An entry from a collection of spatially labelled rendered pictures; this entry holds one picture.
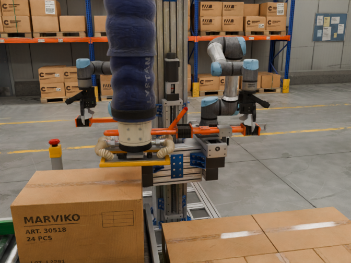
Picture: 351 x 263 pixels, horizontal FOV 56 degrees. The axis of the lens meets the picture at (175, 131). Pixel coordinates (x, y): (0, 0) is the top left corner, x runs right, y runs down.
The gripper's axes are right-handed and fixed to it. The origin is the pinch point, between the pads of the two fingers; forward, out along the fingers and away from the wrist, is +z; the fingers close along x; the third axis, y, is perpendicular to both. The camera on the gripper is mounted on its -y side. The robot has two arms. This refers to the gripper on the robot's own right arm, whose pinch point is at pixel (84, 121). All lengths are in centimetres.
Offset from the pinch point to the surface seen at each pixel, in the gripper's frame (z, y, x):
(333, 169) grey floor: 119, 273, 184
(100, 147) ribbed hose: 4.5, 13.4, -34.7
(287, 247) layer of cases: 67, 113, -36
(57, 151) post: 23.6, -21.6, 17.0
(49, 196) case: 27, -11, -41
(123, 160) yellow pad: 10.4, 24.5, -38.9
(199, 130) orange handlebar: -1, 63, -29
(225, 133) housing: 1, 77, -29
